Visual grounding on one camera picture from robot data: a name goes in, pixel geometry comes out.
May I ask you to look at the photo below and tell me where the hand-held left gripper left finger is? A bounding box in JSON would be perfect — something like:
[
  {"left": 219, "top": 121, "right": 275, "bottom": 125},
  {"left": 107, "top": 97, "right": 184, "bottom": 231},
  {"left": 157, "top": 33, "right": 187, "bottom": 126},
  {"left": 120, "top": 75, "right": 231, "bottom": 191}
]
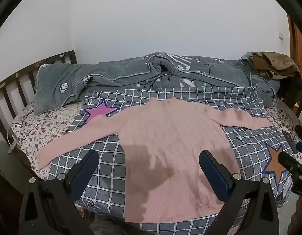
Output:
[{"left": 19, "top": 149, "right": 100, "bottom": 235}]

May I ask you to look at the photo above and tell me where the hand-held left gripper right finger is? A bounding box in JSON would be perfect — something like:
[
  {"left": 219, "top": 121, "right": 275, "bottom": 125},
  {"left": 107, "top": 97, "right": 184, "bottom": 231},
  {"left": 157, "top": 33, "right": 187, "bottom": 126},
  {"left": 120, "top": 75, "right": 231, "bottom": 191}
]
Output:
[{"left": 199, "top": 150, "right": 280, "bottom": 235}]

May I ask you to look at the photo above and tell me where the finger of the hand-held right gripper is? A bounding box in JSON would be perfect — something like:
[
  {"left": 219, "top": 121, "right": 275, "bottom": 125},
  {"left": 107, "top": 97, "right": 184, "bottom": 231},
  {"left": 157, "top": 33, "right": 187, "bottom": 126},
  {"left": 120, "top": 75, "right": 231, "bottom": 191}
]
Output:
[
  {"left": 278, "top": 151, "right": 302, "bottom": 175},
  {"left": 282, "top": 130, "right": 302, "bottom": 153}
]

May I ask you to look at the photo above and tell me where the pink knitted sweater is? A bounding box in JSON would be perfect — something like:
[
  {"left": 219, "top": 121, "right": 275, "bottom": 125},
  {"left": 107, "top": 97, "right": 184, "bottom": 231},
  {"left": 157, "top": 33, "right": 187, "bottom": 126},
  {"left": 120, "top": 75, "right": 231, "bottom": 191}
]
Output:
[{"left": 37, "top": 97, "right": 274, "bottom": 224}]

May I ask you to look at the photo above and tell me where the brown clothes pile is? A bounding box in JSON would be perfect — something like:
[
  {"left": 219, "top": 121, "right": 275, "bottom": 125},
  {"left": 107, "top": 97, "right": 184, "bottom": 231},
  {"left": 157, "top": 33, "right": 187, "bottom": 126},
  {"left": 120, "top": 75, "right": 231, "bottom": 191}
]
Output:
[{"left": 250, "top": 52, "right": 300, "bottom": 80}]

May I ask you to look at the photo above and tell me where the grey checked star blanket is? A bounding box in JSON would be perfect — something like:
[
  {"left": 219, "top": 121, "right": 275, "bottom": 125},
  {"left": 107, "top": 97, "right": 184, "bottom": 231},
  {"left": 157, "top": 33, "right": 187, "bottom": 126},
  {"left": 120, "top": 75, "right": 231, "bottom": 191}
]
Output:
[{"left": 47, "top": 87, "right": 294, "bottom": 233}]

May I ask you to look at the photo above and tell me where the dark wooden chair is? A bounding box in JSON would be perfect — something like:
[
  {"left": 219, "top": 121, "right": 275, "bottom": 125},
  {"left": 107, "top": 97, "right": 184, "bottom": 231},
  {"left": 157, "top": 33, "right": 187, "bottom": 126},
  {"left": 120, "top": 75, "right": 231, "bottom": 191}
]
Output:
[{"left": 278, "top": 73, "right": 302, "bottom": 118}]

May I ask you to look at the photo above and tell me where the floral bed sheet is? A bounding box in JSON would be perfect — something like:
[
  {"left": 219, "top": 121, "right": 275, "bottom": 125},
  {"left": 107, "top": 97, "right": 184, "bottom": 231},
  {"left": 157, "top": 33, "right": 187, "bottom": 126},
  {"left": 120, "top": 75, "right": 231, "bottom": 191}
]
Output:
[{"left": 10, "top": 98, "right": 300, "bottom": 180}]

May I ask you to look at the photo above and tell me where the wooden door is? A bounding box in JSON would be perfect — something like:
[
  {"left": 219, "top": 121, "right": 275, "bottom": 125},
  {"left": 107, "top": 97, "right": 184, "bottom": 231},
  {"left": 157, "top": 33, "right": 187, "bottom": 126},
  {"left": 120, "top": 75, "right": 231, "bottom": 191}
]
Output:
[{"left": 287, "top": 15, "right": 302, "bottom": 79}]

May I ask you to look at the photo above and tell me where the grey-green flower quilt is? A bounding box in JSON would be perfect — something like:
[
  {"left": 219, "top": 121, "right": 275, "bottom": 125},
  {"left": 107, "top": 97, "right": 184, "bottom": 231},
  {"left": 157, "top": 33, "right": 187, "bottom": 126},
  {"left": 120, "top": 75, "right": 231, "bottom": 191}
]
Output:
[{"left": 34, "top": 51, "right": 281, "bottom": 116}]

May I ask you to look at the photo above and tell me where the dark wooden headboard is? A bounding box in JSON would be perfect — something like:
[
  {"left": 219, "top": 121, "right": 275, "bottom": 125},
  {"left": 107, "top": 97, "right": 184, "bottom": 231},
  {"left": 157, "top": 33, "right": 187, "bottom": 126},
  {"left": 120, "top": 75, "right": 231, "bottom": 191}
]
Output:
[{"left": 0, "top": 50, "right": 77, "bottom": 128}]

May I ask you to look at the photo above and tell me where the white cable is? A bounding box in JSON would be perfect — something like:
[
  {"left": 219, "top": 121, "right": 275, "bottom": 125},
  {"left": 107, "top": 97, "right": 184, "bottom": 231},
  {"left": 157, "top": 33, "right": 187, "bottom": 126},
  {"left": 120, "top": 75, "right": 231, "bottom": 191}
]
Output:
[{"left": 7, "top": 127, "right": 19, "bottom": 155}]

